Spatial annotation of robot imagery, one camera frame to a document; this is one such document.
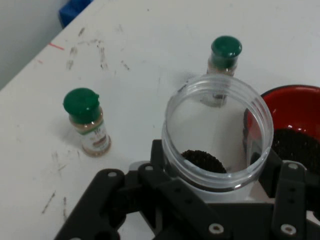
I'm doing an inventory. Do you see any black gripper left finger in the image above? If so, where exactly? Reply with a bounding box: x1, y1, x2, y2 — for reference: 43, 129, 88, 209
53, 139, 234, 240

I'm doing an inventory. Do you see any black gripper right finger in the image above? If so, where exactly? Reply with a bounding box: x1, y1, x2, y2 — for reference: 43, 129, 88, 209
258, 148, 320, 240

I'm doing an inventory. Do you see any clear jar with black grains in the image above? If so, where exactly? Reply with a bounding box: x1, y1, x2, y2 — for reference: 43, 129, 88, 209
160, 72, 275, 202

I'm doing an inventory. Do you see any poured black grains heap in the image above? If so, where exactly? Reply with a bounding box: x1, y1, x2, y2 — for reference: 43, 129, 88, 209
270, 127, 320, 174

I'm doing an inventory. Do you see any red bowl with black rim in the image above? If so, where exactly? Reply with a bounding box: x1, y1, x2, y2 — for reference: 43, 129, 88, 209
259, 84, 320, 176

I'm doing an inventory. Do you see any green-lid spice bottle tan label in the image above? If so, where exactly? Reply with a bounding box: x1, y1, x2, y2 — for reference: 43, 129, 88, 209
62, 87, 112, 159

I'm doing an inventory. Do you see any green-lid spice bottle dark label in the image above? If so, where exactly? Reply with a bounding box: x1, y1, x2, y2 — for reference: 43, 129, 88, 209
199, 35, 243, 109

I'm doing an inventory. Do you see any dark blue foam piece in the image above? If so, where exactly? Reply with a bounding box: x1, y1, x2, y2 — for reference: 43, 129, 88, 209
58, 0, 95, 29

